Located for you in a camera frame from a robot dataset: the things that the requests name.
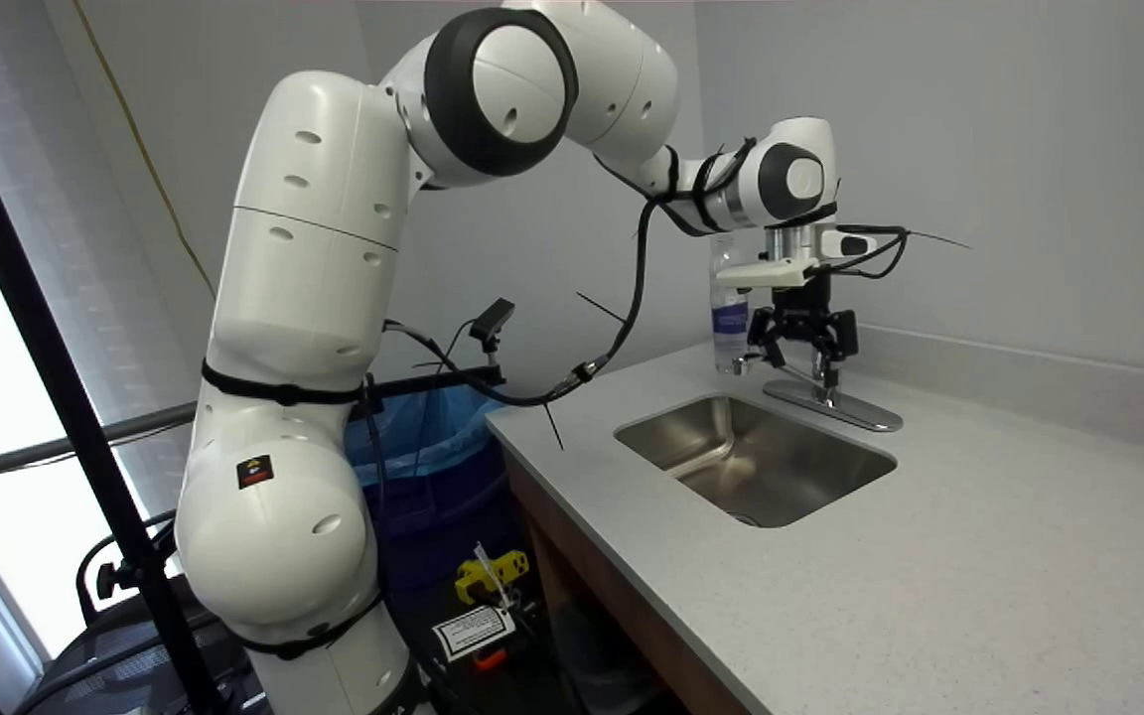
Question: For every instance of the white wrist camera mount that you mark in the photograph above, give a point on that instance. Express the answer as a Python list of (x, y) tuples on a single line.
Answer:
[(751, 276)]

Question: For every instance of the black camera on stand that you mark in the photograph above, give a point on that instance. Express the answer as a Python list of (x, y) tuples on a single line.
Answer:
[(486, 328)]

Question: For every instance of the stainless steel sink basin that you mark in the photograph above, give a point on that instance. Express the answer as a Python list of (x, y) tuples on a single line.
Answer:
[(747, 463)]

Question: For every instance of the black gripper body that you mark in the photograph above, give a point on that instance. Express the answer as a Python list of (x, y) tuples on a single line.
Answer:
[(805, 315)]

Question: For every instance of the black tripod pole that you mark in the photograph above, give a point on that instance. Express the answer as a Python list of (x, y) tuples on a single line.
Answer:
[(90, 441)]

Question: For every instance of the clear smartwater bottle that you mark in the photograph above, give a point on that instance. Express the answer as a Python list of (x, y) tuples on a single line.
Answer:
[(727, 309)]

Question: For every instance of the chrome faucet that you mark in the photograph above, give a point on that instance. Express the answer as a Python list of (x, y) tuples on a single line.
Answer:
[(794, 388)]

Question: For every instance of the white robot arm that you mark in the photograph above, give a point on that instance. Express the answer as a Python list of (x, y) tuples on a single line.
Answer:
[(271, 520)]

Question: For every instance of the white label tag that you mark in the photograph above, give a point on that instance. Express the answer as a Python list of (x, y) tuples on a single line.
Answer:
[(474, 630)]

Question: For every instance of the blue trash bin liner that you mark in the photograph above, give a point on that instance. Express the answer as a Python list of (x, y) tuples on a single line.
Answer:
[(436, 433)]

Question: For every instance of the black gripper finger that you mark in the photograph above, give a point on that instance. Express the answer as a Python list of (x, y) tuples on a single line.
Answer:
[(826, 369), (768, 353)]

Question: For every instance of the yellow clamp tool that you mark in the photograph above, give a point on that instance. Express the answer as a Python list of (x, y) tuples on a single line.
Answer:
[(490, 582)]

